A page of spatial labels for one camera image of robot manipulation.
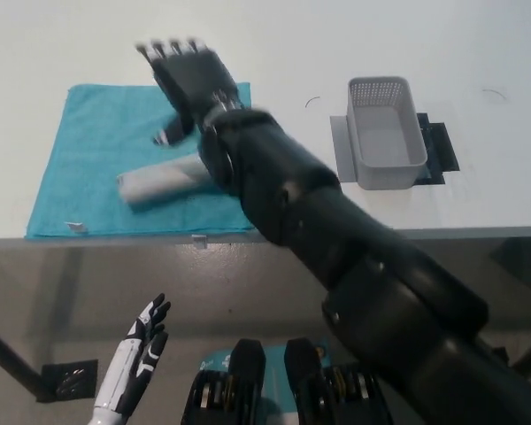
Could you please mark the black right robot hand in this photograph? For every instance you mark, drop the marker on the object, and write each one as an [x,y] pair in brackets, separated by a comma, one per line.
[190,84]

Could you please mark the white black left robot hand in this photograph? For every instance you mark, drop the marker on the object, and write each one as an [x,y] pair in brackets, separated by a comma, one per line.
[130,363]

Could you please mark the black table foot plate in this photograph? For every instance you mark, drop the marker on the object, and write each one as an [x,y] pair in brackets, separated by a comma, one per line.
[71,380]

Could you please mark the teal microfibre towel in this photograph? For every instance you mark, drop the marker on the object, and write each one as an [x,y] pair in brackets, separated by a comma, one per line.
[88,150]

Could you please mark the black metal table leg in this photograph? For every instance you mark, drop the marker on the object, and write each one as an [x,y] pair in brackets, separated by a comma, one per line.
[9,358]

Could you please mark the small white edge sticker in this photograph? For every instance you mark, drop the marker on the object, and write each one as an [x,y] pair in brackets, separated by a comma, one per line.
[199,241]

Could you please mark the white towel tag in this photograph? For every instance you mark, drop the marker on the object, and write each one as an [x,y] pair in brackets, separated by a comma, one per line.
[76,227]

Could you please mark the grey perforated plastic basket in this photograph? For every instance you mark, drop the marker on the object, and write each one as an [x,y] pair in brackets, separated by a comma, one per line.
[387,177]

